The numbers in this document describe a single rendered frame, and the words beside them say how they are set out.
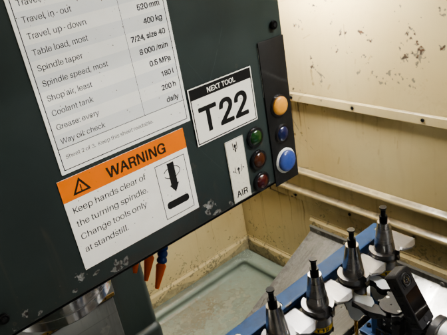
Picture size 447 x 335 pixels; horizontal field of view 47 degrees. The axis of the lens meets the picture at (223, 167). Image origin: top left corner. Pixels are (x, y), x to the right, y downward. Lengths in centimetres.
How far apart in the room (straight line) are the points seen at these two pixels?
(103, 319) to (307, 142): 85
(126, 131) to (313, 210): 137
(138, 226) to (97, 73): 18
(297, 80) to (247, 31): 104
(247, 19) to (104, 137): 23
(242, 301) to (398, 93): 103
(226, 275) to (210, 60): 165
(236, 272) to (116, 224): 166
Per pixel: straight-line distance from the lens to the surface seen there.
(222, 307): 206
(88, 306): 76
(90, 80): 52
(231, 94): 63
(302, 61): 163
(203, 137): 61
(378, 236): 114
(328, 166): 172
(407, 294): 101
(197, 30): 59
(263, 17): 65
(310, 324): 101
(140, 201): 58
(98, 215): 56
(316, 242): 188
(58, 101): 51
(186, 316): 206
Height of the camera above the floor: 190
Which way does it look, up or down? 25 degrees down
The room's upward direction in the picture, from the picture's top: 10 degrees counter-clockwise
